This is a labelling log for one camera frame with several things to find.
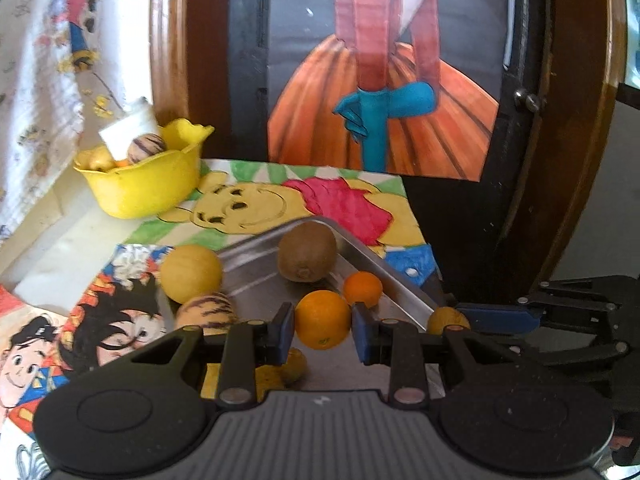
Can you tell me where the black door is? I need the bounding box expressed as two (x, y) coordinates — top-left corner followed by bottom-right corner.
(227, 0), (556, 306)

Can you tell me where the white printed blanket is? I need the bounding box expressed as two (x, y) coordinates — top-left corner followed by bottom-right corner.
(0, 0), (88, 241)

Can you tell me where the yellow bear drawing paper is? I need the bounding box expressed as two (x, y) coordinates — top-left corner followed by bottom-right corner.
(127, 157), (446, 296)

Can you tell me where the grey metal tray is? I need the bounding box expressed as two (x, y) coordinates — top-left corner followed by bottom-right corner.
(157, 215), (453, 351)

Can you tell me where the white jar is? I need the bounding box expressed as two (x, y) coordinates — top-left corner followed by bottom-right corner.
(98, 100), (161, 158)

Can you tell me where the orange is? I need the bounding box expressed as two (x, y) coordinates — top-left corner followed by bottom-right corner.
(294, 290), (352, 351)

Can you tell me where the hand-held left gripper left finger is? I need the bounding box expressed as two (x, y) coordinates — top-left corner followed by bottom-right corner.
(97, 302), (296, 406)

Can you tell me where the wall poster orange dress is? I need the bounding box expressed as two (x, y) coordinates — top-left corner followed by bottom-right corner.
(267, 0), (511, 182)

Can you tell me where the small tangerine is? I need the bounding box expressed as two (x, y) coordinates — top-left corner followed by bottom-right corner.
(342, 271), (384, 309)

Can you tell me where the pale striped pepino melon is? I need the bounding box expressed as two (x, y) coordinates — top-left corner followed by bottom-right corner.
(175, 291), (237, 336)

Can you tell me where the two boys drawing paper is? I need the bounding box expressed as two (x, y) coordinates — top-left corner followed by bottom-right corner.
(0, 285), (73, 423)

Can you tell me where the yellow lemon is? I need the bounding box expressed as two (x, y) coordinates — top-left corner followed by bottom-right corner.
(160, 245), (223, 305)

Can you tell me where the brown kiwi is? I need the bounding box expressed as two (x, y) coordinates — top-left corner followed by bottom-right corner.
(277, 221), (338, 283)

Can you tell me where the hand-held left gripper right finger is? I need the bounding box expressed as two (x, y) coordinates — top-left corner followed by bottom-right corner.
(352, 305), (546, 406)

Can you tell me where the yellow fruit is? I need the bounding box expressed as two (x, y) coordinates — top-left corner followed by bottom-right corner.
(82, 146), (117, 171)

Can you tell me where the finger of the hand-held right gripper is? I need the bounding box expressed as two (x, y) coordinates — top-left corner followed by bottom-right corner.
(500, 322), (632, 368)
(457, 275), (640, 334)

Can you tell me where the wooden door frame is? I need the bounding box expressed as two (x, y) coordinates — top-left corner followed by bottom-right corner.
(150, 0), (630, 291)

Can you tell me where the green-yellow pear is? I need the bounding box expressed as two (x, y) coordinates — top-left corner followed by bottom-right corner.
(255, 347), (307, 391)
(427, 306), (472, 335)

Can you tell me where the tan striped pepino melon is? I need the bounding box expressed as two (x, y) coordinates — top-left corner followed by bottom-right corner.
(126, 132), (167, 166)

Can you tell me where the metal door knob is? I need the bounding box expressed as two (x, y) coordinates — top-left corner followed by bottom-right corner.
(514, 89), (546, 113)

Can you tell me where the yellow plastic bowl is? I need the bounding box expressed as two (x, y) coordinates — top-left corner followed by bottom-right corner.
(74, 118), (216, 220)

